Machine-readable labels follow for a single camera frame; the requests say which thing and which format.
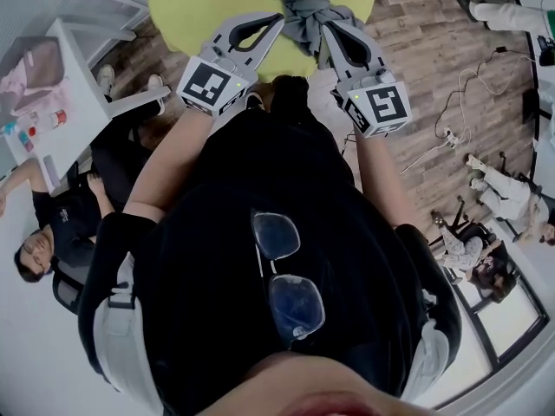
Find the black-framed eyeglasses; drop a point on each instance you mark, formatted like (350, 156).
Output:
(286, 280)

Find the pink bag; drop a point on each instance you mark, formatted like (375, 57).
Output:
(39, 72)

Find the person's shoe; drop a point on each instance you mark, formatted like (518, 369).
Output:
(255, 101)

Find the white desk with black frame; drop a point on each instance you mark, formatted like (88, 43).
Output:
(547, 154)

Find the grey clothes bundle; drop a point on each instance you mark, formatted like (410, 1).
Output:
(308, 11)

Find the person's left forearm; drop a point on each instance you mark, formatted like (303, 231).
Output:
(169, 163)

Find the person's black-clad torso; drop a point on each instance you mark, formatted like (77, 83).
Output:
(208, 254)

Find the white power strip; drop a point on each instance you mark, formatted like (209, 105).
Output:
(451, 137)

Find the person's right forearm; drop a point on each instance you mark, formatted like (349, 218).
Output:
(381, 180)

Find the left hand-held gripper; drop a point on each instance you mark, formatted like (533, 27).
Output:
(208, 85)

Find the person's chin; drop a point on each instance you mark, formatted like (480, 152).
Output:
(316, 388)

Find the red and white can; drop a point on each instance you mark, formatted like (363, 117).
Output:
(58, 118)

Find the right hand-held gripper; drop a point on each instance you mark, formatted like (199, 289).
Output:
(381, 106)

